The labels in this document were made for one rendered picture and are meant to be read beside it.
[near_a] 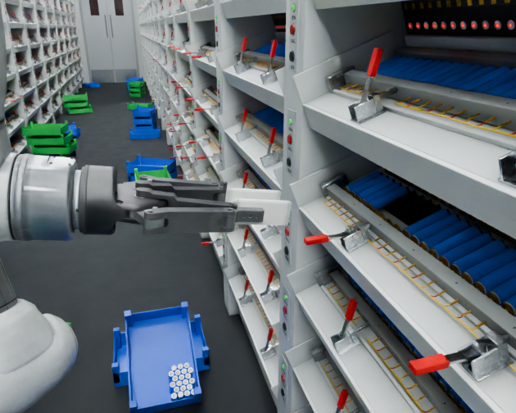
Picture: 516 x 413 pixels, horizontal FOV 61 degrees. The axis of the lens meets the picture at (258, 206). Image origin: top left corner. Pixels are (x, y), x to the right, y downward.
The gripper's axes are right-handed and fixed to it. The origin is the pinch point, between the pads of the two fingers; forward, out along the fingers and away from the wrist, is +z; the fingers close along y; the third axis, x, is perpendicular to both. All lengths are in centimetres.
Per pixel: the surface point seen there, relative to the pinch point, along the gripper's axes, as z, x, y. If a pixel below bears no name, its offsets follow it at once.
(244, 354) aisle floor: 28, 81, 70
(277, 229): 23, 24, 49
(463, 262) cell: 22.8, 2.1, -10.7
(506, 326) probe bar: 19.5, 3.4, -21.0
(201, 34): 17, -20, 163
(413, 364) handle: 9.6, 6.7, -21.4
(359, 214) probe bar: 19.4, 3.6, 7.9
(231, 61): 16, -13, 93
